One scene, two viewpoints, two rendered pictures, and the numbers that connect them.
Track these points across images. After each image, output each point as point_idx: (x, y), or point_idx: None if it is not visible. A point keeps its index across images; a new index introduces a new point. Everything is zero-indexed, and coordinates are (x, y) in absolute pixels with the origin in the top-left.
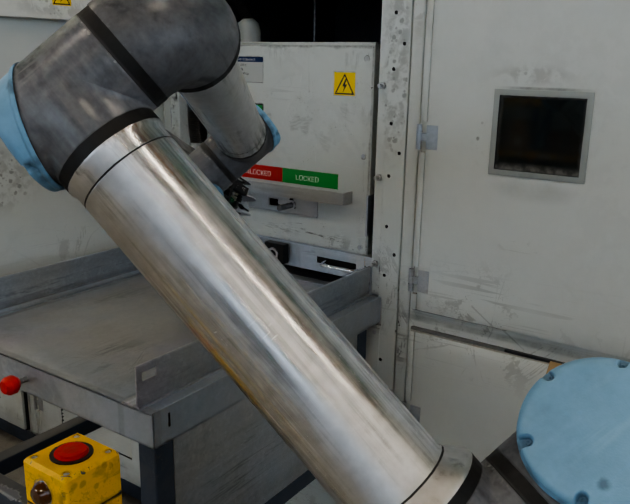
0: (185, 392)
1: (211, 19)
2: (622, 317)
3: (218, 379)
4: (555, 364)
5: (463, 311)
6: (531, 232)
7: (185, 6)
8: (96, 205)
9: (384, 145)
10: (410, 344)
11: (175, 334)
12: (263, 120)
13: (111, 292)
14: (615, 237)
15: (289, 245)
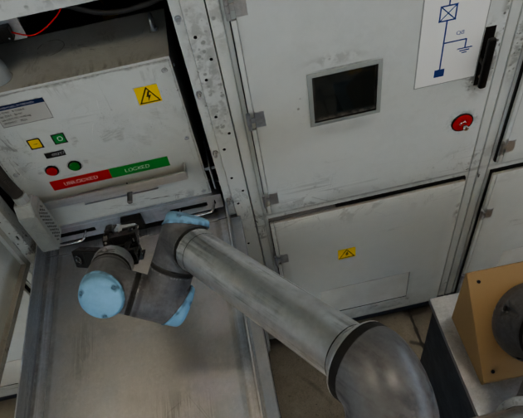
0: (271, 415)
1: (426, 372)
2: (408, 167)
3: (273, 387)
4: (470, 274)
5: (306, 201)
6: (347, 148)
7: (432, 394)
8: None
9: (212, 131)
10: (272, 230)
11: (184, 365)
12: (202, 226)
13: (69, 357)
14: (401, 132)
15: (141, 213)
